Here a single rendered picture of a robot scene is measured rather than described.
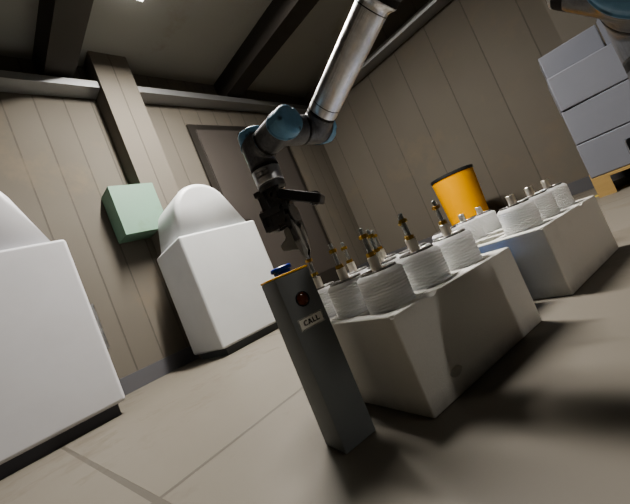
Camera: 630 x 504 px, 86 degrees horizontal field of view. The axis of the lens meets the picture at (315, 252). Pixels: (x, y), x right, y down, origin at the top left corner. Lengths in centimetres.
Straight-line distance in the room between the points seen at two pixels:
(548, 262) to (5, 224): 228
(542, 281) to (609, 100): 213
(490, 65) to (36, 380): 435
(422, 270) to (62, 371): 179
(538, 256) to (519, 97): 325
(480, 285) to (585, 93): 240
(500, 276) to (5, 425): 198
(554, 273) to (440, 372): 49
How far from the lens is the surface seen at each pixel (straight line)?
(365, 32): 86
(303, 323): 59
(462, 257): 81
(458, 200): 346
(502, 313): 80
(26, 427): 210
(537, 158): 412
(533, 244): 102
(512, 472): 51
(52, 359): 210
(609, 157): 303
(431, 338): 64
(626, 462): 51
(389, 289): 64
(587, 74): 307
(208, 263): 244
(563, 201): 128
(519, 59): 424
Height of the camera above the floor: 30
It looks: 3 degrees up
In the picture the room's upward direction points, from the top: 23 degrees counter-clockwise
